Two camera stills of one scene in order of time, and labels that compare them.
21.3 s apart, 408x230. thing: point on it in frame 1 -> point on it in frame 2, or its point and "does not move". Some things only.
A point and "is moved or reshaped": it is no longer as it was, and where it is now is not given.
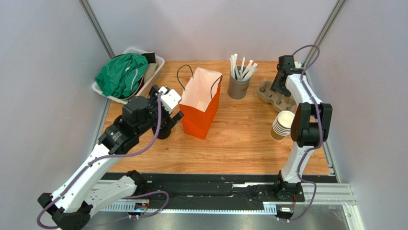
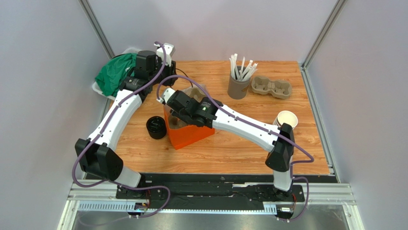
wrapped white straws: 245,73 does not move
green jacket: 121,75 does not move
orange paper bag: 198,103 is moved or reshaped
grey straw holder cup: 237,89 does not move
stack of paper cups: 281,126 does not move
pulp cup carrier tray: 280,102 -> 195,93
